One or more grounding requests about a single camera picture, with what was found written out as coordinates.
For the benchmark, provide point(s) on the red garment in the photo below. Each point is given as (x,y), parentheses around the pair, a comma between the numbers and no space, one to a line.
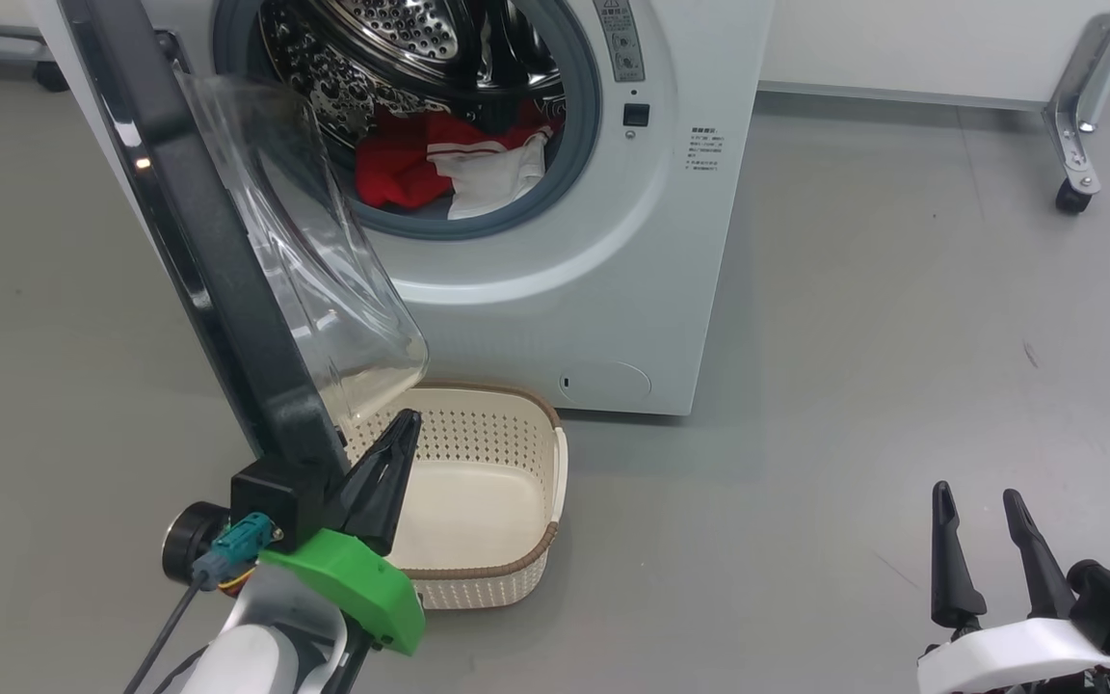
(396,169)

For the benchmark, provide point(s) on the washing machine glass door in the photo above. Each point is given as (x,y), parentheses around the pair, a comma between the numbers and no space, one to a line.
(218,270)

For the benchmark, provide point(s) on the cream perforated laundry basket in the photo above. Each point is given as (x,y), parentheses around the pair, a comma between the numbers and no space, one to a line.
(478,511)

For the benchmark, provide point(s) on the grey warning sticker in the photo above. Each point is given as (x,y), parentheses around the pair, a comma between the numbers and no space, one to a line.
(620,43)

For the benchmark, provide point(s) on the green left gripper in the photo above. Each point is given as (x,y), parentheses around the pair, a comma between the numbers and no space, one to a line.
(362,588)

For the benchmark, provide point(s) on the teal left camera connector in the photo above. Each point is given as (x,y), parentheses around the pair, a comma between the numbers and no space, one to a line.
(237,545)

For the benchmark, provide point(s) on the red and white jersey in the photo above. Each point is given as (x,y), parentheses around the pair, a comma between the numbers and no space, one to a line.
(488,178)

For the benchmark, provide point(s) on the white front-load washing machine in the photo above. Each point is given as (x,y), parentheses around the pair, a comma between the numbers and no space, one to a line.
(565,289)

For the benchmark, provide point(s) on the small printed text label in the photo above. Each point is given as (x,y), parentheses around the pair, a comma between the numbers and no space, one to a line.
(704,149)

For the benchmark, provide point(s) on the white partition board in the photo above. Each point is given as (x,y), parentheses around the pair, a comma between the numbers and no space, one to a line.
(902,48)

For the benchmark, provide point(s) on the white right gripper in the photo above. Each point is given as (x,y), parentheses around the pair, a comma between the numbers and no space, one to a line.
(1017,655)

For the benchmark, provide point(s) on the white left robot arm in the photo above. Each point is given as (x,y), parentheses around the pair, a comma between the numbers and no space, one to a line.
(247,655)

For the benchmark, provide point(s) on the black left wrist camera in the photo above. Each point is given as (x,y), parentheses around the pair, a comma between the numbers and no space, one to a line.
(271,501)

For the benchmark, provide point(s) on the white filter access cover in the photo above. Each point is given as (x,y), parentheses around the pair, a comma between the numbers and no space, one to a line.
(603,383)

